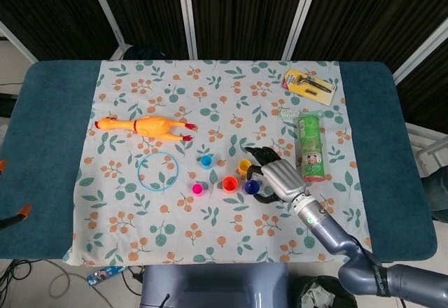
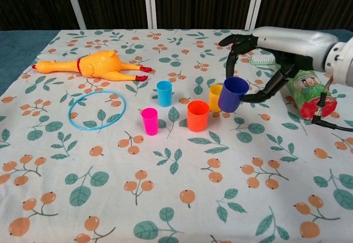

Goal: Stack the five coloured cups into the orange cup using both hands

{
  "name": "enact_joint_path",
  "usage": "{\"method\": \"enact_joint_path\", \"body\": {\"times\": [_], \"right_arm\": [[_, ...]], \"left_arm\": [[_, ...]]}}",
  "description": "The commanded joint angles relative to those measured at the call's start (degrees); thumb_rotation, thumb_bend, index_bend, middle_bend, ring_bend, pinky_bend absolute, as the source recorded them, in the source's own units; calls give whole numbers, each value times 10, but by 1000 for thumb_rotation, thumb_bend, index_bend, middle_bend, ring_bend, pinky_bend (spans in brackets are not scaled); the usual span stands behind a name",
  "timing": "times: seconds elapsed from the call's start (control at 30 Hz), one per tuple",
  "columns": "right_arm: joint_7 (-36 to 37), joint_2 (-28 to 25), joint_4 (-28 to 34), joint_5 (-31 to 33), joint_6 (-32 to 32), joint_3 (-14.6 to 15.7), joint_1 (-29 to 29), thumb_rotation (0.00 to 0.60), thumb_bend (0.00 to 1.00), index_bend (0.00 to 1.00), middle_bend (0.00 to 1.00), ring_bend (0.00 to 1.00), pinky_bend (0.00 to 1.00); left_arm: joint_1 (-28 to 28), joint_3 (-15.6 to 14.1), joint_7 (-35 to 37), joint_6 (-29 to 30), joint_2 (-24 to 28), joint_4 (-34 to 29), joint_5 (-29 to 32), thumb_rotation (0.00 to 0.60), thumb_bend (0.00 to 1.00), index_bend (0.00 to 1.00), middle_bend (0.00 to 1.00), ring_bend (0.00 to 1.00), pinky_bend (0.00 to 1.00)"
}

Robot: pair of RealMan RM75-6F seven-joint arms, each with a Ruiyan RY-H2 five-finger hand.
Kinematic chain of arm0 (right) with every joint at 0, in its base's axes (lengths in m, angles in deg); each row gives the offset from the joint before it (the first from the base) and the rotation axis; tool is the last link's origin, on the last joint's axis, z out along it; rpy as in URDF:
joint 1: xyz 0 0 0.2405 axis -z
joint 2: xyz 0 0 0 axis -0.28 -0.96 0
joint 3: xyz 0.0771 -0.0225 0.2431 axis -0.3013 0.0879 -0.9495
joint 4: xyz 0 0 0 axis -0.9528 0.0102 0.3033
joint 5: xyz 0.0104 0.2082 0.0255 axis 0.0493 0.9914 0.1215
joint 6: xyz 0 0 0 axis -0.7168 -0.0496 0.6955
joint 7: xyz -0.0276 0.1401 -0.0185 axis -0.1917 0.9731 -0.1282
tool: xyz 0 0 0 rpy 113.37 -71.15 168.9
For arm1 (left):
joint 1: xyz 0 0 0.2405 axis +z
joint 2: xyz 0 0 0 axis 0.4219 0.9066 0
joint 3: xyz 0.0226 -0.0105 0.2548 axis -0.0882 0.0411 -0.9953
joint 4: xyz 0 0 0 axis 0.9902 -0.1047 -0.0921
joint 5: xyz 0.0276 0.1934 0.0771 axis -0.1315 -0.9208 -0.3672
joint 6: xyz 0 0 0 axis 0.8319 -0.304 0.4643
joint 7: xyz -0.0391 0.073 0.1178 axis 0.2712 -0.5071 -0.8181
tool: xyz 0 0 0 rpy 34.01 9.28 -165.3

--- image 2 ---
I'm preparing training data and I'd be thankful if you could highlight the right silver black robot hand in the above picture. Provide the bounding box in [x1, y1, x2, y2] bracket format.
[218, 27, 340, 103]

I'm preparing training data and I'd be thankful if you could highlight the dark blue plastic cup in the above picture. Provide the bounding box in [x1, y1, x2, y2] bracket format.
[217, 77, 250, 113]

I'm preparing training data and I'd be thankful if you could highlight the yellow plastic cup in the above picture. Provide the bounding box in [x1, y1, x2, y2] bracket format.
[208, 84, 224, 113]

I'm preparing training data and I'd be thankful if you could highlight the light blue plastic cup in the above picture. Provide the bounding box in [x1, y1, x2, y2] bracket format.
[156, 80, 173, 108]

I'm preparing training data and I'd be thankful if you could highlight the pink plastic cup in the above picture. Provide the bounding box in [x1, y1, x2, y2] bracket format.
[141, 107, 159, 136]

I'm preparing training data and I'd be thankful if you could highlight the white bristle green brush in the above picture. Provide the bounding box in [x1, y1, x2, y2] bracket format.
[249, 54, 276, 66]

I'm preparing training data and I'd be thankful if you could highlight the green bottle red cap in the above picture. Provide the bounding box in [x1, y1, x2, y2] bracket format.
[286, 70, 338, 121]

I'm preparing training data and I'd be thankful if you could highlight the orange plastic cup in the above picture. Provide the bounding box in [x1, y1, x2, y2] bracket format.
[186, 100, 211, 133]

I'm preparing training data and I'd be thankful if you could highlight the floral print tablecloth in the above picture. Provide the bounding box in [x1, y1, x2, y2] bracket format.
[0, 29, 353, 243]

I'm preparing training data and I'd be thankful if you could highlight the yellow rubber chicken toy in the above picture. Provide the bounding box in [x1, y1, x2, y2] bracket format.
[31, 49, 154, 83]

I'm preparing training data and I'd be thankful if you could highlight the white partition post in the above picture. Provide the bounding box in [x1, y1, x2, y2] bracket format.
[142, 0, 158, 30]
[244, 0, 268, 30]
[62, 0, 87, 30]

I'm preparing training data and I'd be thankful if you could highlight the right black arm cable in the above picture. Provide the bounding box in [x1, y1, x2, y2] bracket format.
[311, 78, 353, 132]

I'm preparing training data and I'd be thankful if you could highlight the blue plastic ring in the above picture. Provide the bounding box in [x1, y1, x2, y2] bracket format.
[68, 90, 127, 131]

